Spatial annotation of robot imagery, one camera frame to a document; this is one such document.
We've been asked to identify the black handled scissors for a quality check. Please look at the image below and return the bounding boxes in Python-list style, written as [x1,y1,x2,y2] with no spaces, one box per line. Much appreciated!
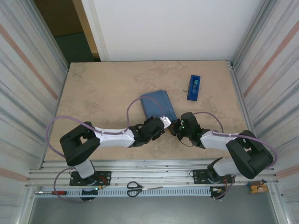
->
[127,181,164,198]

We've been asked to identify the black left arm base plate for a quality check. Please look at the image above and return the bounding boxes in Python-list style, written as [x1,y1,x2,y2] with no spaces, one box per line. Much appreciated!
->
[69,171,112,187]

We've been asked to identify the aluminium rail frame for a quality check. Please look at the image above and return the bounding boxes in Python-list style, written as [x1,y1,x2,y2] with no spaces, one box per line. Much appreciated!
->
[24,158,281,189]

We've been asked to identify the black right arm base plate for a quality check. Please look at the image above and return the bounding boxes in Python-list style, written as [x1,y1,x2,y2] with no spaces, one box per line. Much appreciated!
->
[192,168,235,185]

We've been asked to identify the white slotted cable duct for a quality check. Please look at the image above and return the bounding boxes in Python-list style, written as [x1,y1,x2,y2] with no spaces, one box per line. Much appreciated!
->
[34,187,212,198]

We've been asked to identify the red handled screwdriver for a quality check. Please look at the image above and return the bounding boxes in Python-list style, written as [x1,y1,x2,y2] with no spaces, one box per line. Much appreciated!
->
[35,190,68,196]

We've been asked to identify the blue tape dispenser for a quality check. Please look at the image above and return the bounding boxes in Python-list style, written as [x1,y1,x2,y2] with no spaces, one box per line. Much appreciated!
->
[186,75,202,102]

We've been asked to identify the small yellow toy figure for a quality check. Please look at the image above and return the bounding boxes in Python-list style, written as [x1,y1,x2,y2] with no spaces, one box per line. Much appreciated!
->
[247,179,270,195]

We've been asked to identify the blue wrapping paper sheet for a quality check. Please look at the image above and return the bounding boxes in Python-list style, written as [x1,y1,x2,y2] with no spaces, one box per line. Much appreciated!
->
[140,90,178,123]

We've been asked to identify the white door frame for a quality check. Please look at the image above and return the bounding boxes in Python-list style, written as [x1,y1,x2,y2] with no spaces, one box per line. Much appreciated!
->
[72,0,110,63]

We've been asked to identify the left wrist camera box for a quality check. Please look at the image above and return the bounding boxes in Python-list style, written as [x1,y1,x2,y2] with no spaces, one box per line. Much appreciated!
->
[159,116,172,129]

